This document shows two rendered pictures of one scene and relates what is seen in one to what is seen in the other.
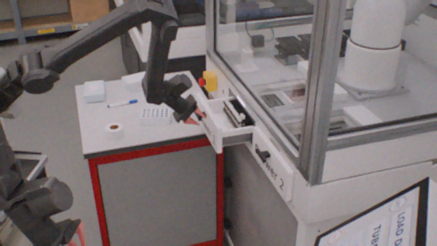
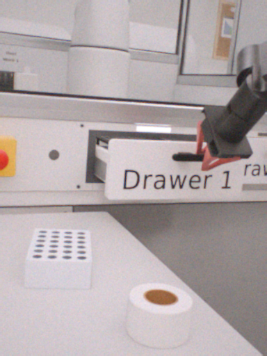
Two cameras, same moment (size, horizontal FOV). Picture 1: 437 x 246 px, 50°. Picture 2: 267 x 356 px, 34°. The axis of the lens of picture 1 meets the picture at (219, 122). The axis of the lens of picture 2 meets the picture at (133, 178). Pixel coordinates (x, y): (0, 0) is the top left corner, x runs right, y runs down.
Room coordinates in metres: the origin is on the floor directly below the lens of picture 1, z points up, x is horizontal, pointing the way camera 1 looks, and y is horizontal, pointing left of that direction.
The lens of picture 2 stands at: (1.67, 0.85, 1.02)
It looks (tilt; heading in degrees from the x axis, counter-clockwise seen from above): 12 degrees down; 265
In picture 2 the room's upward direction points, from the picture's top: 5 degrees clockwise
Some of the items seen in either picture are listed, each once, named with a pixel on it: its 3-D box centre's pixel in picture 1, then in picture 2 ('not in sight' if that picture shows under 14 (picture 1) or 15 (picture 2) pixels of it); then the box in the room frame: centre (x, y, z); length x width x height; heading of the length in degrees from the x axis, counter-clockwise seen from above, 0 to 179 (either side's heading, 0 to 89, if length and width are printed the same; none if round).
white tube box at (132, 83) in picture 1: (137, 82); not in sight; (2.04, 0.40, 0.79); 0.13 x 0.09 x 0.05; 122
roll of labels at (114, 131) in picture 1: (115, 131); (158, 313); (1.59, 0.42, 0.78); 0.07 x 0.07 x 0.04
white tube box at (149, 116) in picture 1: (155, 116); (60, 256); (1.72, 0.27, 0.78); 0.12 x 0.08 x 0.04; 93
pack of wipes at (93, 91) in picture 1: (94, 91); not in sight; (1.95, 0.58, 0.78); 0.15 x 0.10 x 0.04; 14
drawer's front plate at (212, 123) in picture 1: (207, 121); (179, 170); (1.51, 0.04, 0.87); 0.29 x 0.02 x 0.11; 18
